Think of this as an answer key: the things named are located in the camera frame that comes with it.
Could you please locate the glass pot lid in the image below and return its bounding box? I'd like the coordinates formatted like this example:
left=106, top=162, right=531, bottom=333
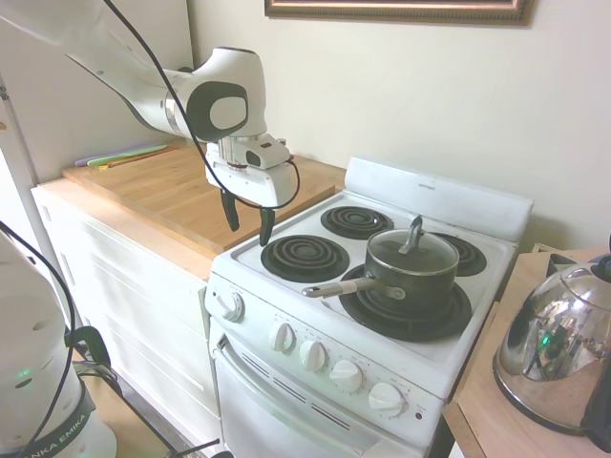
left=367, top=215, right=460, bottom=276

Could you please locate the black floor cable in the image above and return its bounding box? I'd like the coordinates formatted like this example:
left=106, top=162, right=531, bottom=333
left=71, top=361, right=221, bottom=458

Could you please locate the purple plastic utensil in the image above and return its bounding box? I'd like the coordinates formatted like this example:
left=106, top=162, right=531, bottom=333
left=74, top=155, right=120, bottom=168

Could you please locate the thick wooden butcher board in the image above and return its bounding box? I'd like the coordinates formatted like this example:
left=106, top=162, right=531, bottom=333
left=62, top=142, right=336, bottom=255

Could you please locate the white knob with chrome ring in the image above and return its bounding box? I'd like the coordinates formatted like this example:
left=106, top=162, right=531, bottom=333
left=219, top=291, right=246, bottom=323

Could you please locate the white oven door handle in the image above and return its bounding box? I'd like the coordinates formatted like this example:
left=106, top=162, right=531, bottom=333
left=212, top=333, right=383, bottom=454

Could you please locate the white drawer cabinet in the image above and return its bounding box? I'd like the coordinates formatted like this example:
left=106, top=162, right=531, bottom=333
left=31, top=186, right=225, bottom=450

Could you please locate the white stand pole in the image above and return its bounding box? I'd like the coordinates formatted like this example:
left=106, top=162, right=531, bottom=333
left=0, top=71, right=53, bottom=268

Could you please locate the small coil burner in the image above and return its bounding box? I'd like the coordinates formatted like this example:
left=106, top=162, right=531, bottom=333
left=432, top=232, right=488, bottom=278
left=320, top=205, right=395, bottom=235

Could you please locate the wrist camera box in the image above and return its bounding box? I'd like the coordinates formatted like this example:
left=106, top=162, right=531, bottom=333
left=244, top=134, right=291, bottom=169

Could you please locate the large coil burner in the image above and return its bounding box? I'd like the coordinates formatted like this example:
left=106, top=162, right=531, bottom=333
left=261, top=233, right=352, bottom=283
left=339, top=264, right=474, bottom=343

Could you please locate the gold framed painting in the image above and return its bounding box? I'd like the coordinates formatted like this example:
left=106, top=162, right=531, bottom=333
left=264, top=0, right=538, bottom=27

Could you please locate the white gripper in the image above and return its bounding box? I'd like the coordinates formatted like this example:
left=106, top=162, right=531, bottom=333
left=205, top=141, right=294, bottom=247

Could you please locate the white stove knob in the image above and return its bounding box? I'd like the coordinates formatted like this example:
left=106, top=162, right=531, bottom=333
left=268, top=323, right=297, bottom=354
left=368, top=382, right=406, bottom=418
left=298, top=340, right=328, bottom=374
left=329, top=360, right=364, bottom=393

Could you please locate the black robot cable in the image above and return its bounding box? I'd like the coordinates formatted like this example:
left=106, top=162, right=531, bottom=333
left=102, top=0, right=301, bottom=211

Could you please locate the shiny steel electric kettle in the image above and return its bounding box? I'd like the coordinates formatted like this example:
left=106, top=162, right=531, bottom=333
left=493, top=253, right=611, bottom=452

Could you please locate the black clamp bracket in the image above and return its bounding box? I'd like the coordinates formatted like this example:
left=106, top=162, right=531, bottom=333
left=71, top=325, right=114, bottom=379

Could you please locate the dark saucepan with long handle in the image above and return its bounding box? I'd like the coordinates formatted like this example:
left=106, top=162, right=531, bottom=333
left=301, top=228, right=460, bottom=315

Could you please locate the white electric stove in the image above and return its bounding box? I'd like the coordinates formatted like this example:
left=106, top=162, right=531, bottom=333
left=204, top=156, right=535, bottom=458

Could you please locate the light wood countertop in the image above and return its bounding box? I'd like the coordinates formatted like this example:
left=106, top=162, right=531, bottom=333
left=31, top=155, right=348, bottom=281

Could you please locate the green plastic utensil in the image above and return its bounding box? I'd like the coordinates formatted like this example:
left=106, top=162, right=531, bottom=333
left=87, top=144, right=169, bottom=169

